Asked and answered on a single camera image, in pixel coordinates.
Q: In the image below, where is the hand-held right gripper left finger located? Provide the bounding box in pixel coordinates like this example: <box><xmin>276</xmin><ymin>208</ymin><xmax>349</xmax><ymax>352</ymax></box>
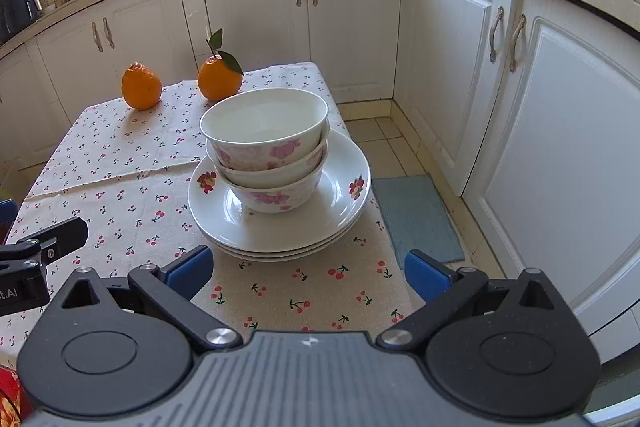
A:
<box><xmin>62</xmin><ymin>245</ymin><xmax>243</xmax><ymax>351</ymax></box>

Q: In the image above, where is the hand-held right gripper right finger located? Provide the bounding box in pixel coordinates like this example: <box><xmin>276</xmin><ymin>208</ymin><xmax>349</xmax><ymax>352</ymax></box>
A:
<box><xmin>376</xmin><ymin>249</ymin><xmax>566</xmax><ymax>349</ymax></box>

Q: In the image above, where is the white pink-flower bowl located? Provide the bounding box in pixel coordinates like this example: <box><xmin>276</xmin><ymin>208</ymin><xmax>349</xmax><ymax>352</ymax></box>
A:
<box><xmin>199</xmin><ymin>88</ymin><xmax>330</xmax><ymax>158</ymax></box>
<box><xmin>220</xmin><ymin>146</ymin><xmax>329</xmax><ymax>213</ymax></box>
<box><xmin>205</xmin><ymin>126</ymin><xmax>331</xmax><ymax>190</ymax></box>

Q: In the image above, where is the stained white fruit-print plate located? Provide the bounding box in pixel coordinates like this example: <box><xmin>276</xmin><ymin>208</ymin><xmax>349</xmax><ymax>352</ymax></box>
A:
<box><xmin>188</xmin><ymin>127</ymin><xmax>372</xmax><ymax>244</ymax></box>

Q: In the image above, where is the blue floor mat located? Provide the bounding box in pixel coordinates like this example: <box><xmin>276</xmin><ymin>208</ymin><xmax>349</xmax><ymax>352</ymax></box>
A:
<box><xmin>371</xmin><ymin>174</ymin><xmax>466</xmax><ymax>271</ymax></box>

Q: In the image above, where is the cherry-print tablecloth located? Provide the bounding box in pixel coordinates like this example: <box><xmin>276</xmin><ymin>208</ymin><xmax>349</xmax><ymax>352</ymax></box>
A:
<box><xmin>0</xmin><ymin>62</ymin><xmax>416</xmax><ymax>358</ymax></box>

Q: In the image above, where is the red printed carton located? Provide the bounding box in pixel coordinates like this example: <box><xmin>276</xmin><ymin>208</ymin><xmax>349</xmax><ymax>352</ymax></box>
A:
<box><xmin>0</xmin><ymin>366</ymin><xmax>32</xmax><ymax>427</ymax></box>

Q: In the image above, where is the bumpy-topped orange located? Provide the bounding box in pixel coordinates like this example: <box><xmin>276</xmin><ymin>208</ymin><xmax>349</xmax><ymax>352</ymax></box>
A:
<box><xmin>121</xmin><ymin>62</ymin><xmax>163</xmax><ymax>111</ymax></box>

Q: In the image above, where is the orange with green leaves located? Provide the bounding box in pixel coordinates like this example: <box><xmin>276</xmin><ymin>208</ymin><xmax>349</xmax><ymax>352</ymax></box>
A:
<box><xmin>197</xmin><ymin>28</ymin><xmax>245</xmax><ymax>102</ymax></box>

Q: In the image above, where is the black air fryer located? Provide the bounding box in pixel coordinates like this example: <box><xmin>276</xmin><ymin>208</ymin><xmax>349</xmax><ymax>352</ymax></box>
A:
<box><xmin>0</xmin><ymin>0</ymin><xmax>41</xmax><ymax>45</ymax></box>

